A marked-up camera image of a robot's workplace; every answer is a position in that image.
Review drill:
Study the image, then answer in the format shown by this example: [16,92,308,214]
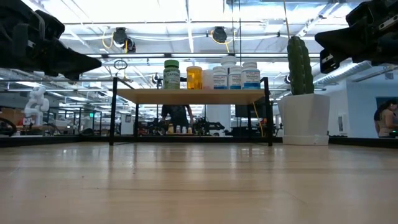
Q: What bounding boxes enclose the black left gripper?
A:
[6,21,103,80]

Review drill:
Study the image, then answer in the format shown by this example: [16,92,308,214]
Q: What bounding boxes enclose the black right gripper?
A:
[314,18,398,74]

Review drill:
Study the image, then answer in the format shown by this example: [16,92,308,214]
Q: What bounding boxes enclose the white bottle with blue label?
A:
[241,61,261,90]
[228,65,243,90]
[212,65,229,90]

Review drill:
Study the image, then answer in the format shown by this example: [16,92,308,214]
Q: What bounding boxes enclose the green caffeine bottle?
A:
[163,59,181,90]

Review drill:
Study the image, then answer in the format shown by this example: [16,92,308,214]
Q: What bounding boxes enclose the orange pill bottle white cap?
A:
[186,65,203,90]

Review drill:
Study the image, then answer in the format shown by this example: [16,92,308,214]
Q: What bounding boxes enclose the wooden shelf black metal legs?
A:
[108,76,274,147]

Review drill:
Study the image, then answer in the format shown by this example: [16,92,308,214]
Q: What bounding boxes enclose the green cactus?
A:
[286,35,315,96]

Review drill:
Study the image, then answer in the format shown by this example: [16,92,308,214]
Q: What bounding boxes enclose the white planter pot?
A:
[277,93,331,146]

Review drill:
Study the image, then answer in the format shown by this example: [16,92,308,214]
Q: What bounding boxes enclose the person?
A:
[373,99,398,138]
[160,104,195,134]

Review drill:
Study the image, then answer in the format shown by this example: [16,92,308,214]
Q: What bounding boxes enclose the black overhead beam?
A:
[83,52,321,60]

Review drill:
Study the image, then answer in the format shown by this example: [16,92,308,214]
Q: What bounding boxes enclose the silver ventilation duct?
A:
[313,60,373,86]

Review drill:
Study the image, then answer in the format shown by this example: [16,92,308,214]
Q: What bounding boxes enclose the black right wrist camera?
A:
[345,2,376,29]

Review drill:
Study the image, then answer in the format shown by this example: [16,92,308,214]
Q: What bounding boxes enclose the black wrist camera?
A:
[345,2,376,29]
[34,9,66,43]

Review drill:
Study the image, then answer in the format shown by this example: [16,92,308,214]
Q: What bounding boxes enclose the black hanging cable loop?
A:
[113,58,128,71]

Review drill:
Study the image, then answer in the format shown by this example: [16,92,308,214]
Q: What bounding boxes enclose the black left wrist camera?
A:
[34,9,66,43]

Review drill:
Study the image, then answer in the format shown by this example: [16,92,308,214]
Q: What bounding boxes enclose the black ceiling cable reel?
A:
[124,37,137,53]
[112,27,128,44]
[213,26,228,44]

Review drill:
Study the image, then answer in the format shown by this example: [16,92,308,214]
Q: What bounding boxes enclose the dark wall screen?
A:
[375,96,398,106]

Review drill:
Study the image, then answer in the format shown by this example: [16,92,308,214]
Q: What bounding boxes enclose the black table frame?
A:
[0,135,398,147]

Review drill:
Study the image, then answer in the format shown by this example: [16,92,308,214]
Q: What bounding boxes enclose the white wall dispenser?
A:
[337,113,348,135]

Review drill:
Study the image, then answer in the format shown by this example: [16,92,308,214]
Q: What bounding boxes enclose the yellow hanging cable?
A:
[252,0,290,138]

